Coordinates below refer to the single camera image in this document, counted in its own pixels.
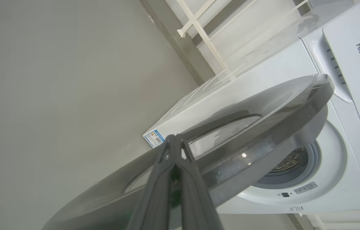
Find white metal rack frame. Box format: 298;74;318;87
177;0;311;75

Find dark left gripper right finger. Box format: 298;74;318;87
176;135;225;230

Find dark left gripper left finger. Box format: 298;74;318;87
126;134;176;230

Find round black glass washer door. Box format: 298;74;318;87
41;73;335;230

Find white front-load washing machine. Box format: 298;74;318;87
143;0;360;215

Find white Hisense detergent drawer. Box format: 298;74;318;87
322;0;360;104

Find blue energy label sticker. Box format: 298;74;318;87
143;129;165;148

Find steel washer drum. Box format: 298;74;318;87
269;147;308;173

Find grey warning label sticker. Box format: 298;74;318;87
294;182;318;194

